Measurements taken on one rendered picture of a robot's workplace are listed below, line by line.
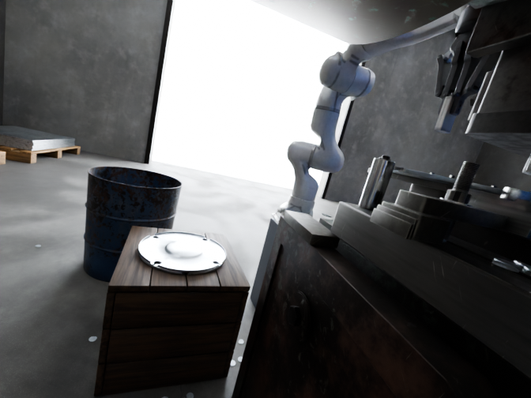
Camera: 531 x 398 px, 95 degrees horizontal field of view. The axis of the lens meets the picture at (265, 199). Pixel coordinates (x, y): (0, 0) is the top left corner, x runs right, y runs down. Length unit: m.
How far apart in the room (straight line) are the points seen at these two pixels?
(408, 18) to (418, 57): 6.61
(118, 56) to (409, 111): 5.89
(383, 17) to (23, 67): 5.34
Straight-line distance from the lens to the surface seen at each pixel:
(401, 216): 0.32
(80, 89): 5.18
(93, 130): 5.11
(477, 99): 0.58
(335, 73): 0.98
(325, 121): 1.06
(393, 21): 0.34
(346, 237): 0.43
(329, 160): 1.06
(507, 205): 0.47
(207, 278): 0.79
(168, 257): 0.85
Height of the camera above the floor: 0.76
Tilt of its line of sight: 11 degrees down
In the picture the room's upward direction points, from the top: 14 degrees clockwise
